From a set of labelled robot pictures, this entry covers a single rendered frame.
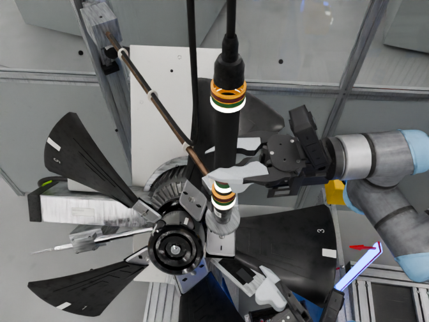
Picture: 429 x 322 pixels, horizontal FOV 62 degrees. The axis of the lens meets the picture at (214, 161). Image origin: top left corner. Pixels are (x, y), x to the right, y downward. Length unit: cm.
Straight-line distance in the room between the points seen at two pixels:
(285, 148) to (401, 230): 24
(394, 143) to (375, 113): 96
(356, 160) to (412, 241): 17
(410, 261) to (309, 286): 24
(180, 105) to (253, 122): 32
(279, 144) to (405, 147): 20
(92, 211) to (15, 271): 138
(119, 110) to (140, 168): 40
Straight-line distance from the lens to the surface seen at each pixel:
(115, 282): 93
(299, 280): 82
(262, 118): 69
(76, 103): 163
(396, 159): 63
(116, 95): 132
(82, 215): 99
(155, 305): 193
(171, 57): 96
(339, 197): 110
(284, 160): 56
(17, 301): 224
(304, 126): 50
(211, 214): 73
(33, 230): 237
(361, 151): 60
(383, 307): 194
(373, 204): 69
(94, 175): 80
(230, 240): 81
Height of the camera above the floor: 194
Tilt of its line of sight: 55 degrees down
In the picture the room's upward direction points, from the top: straight up
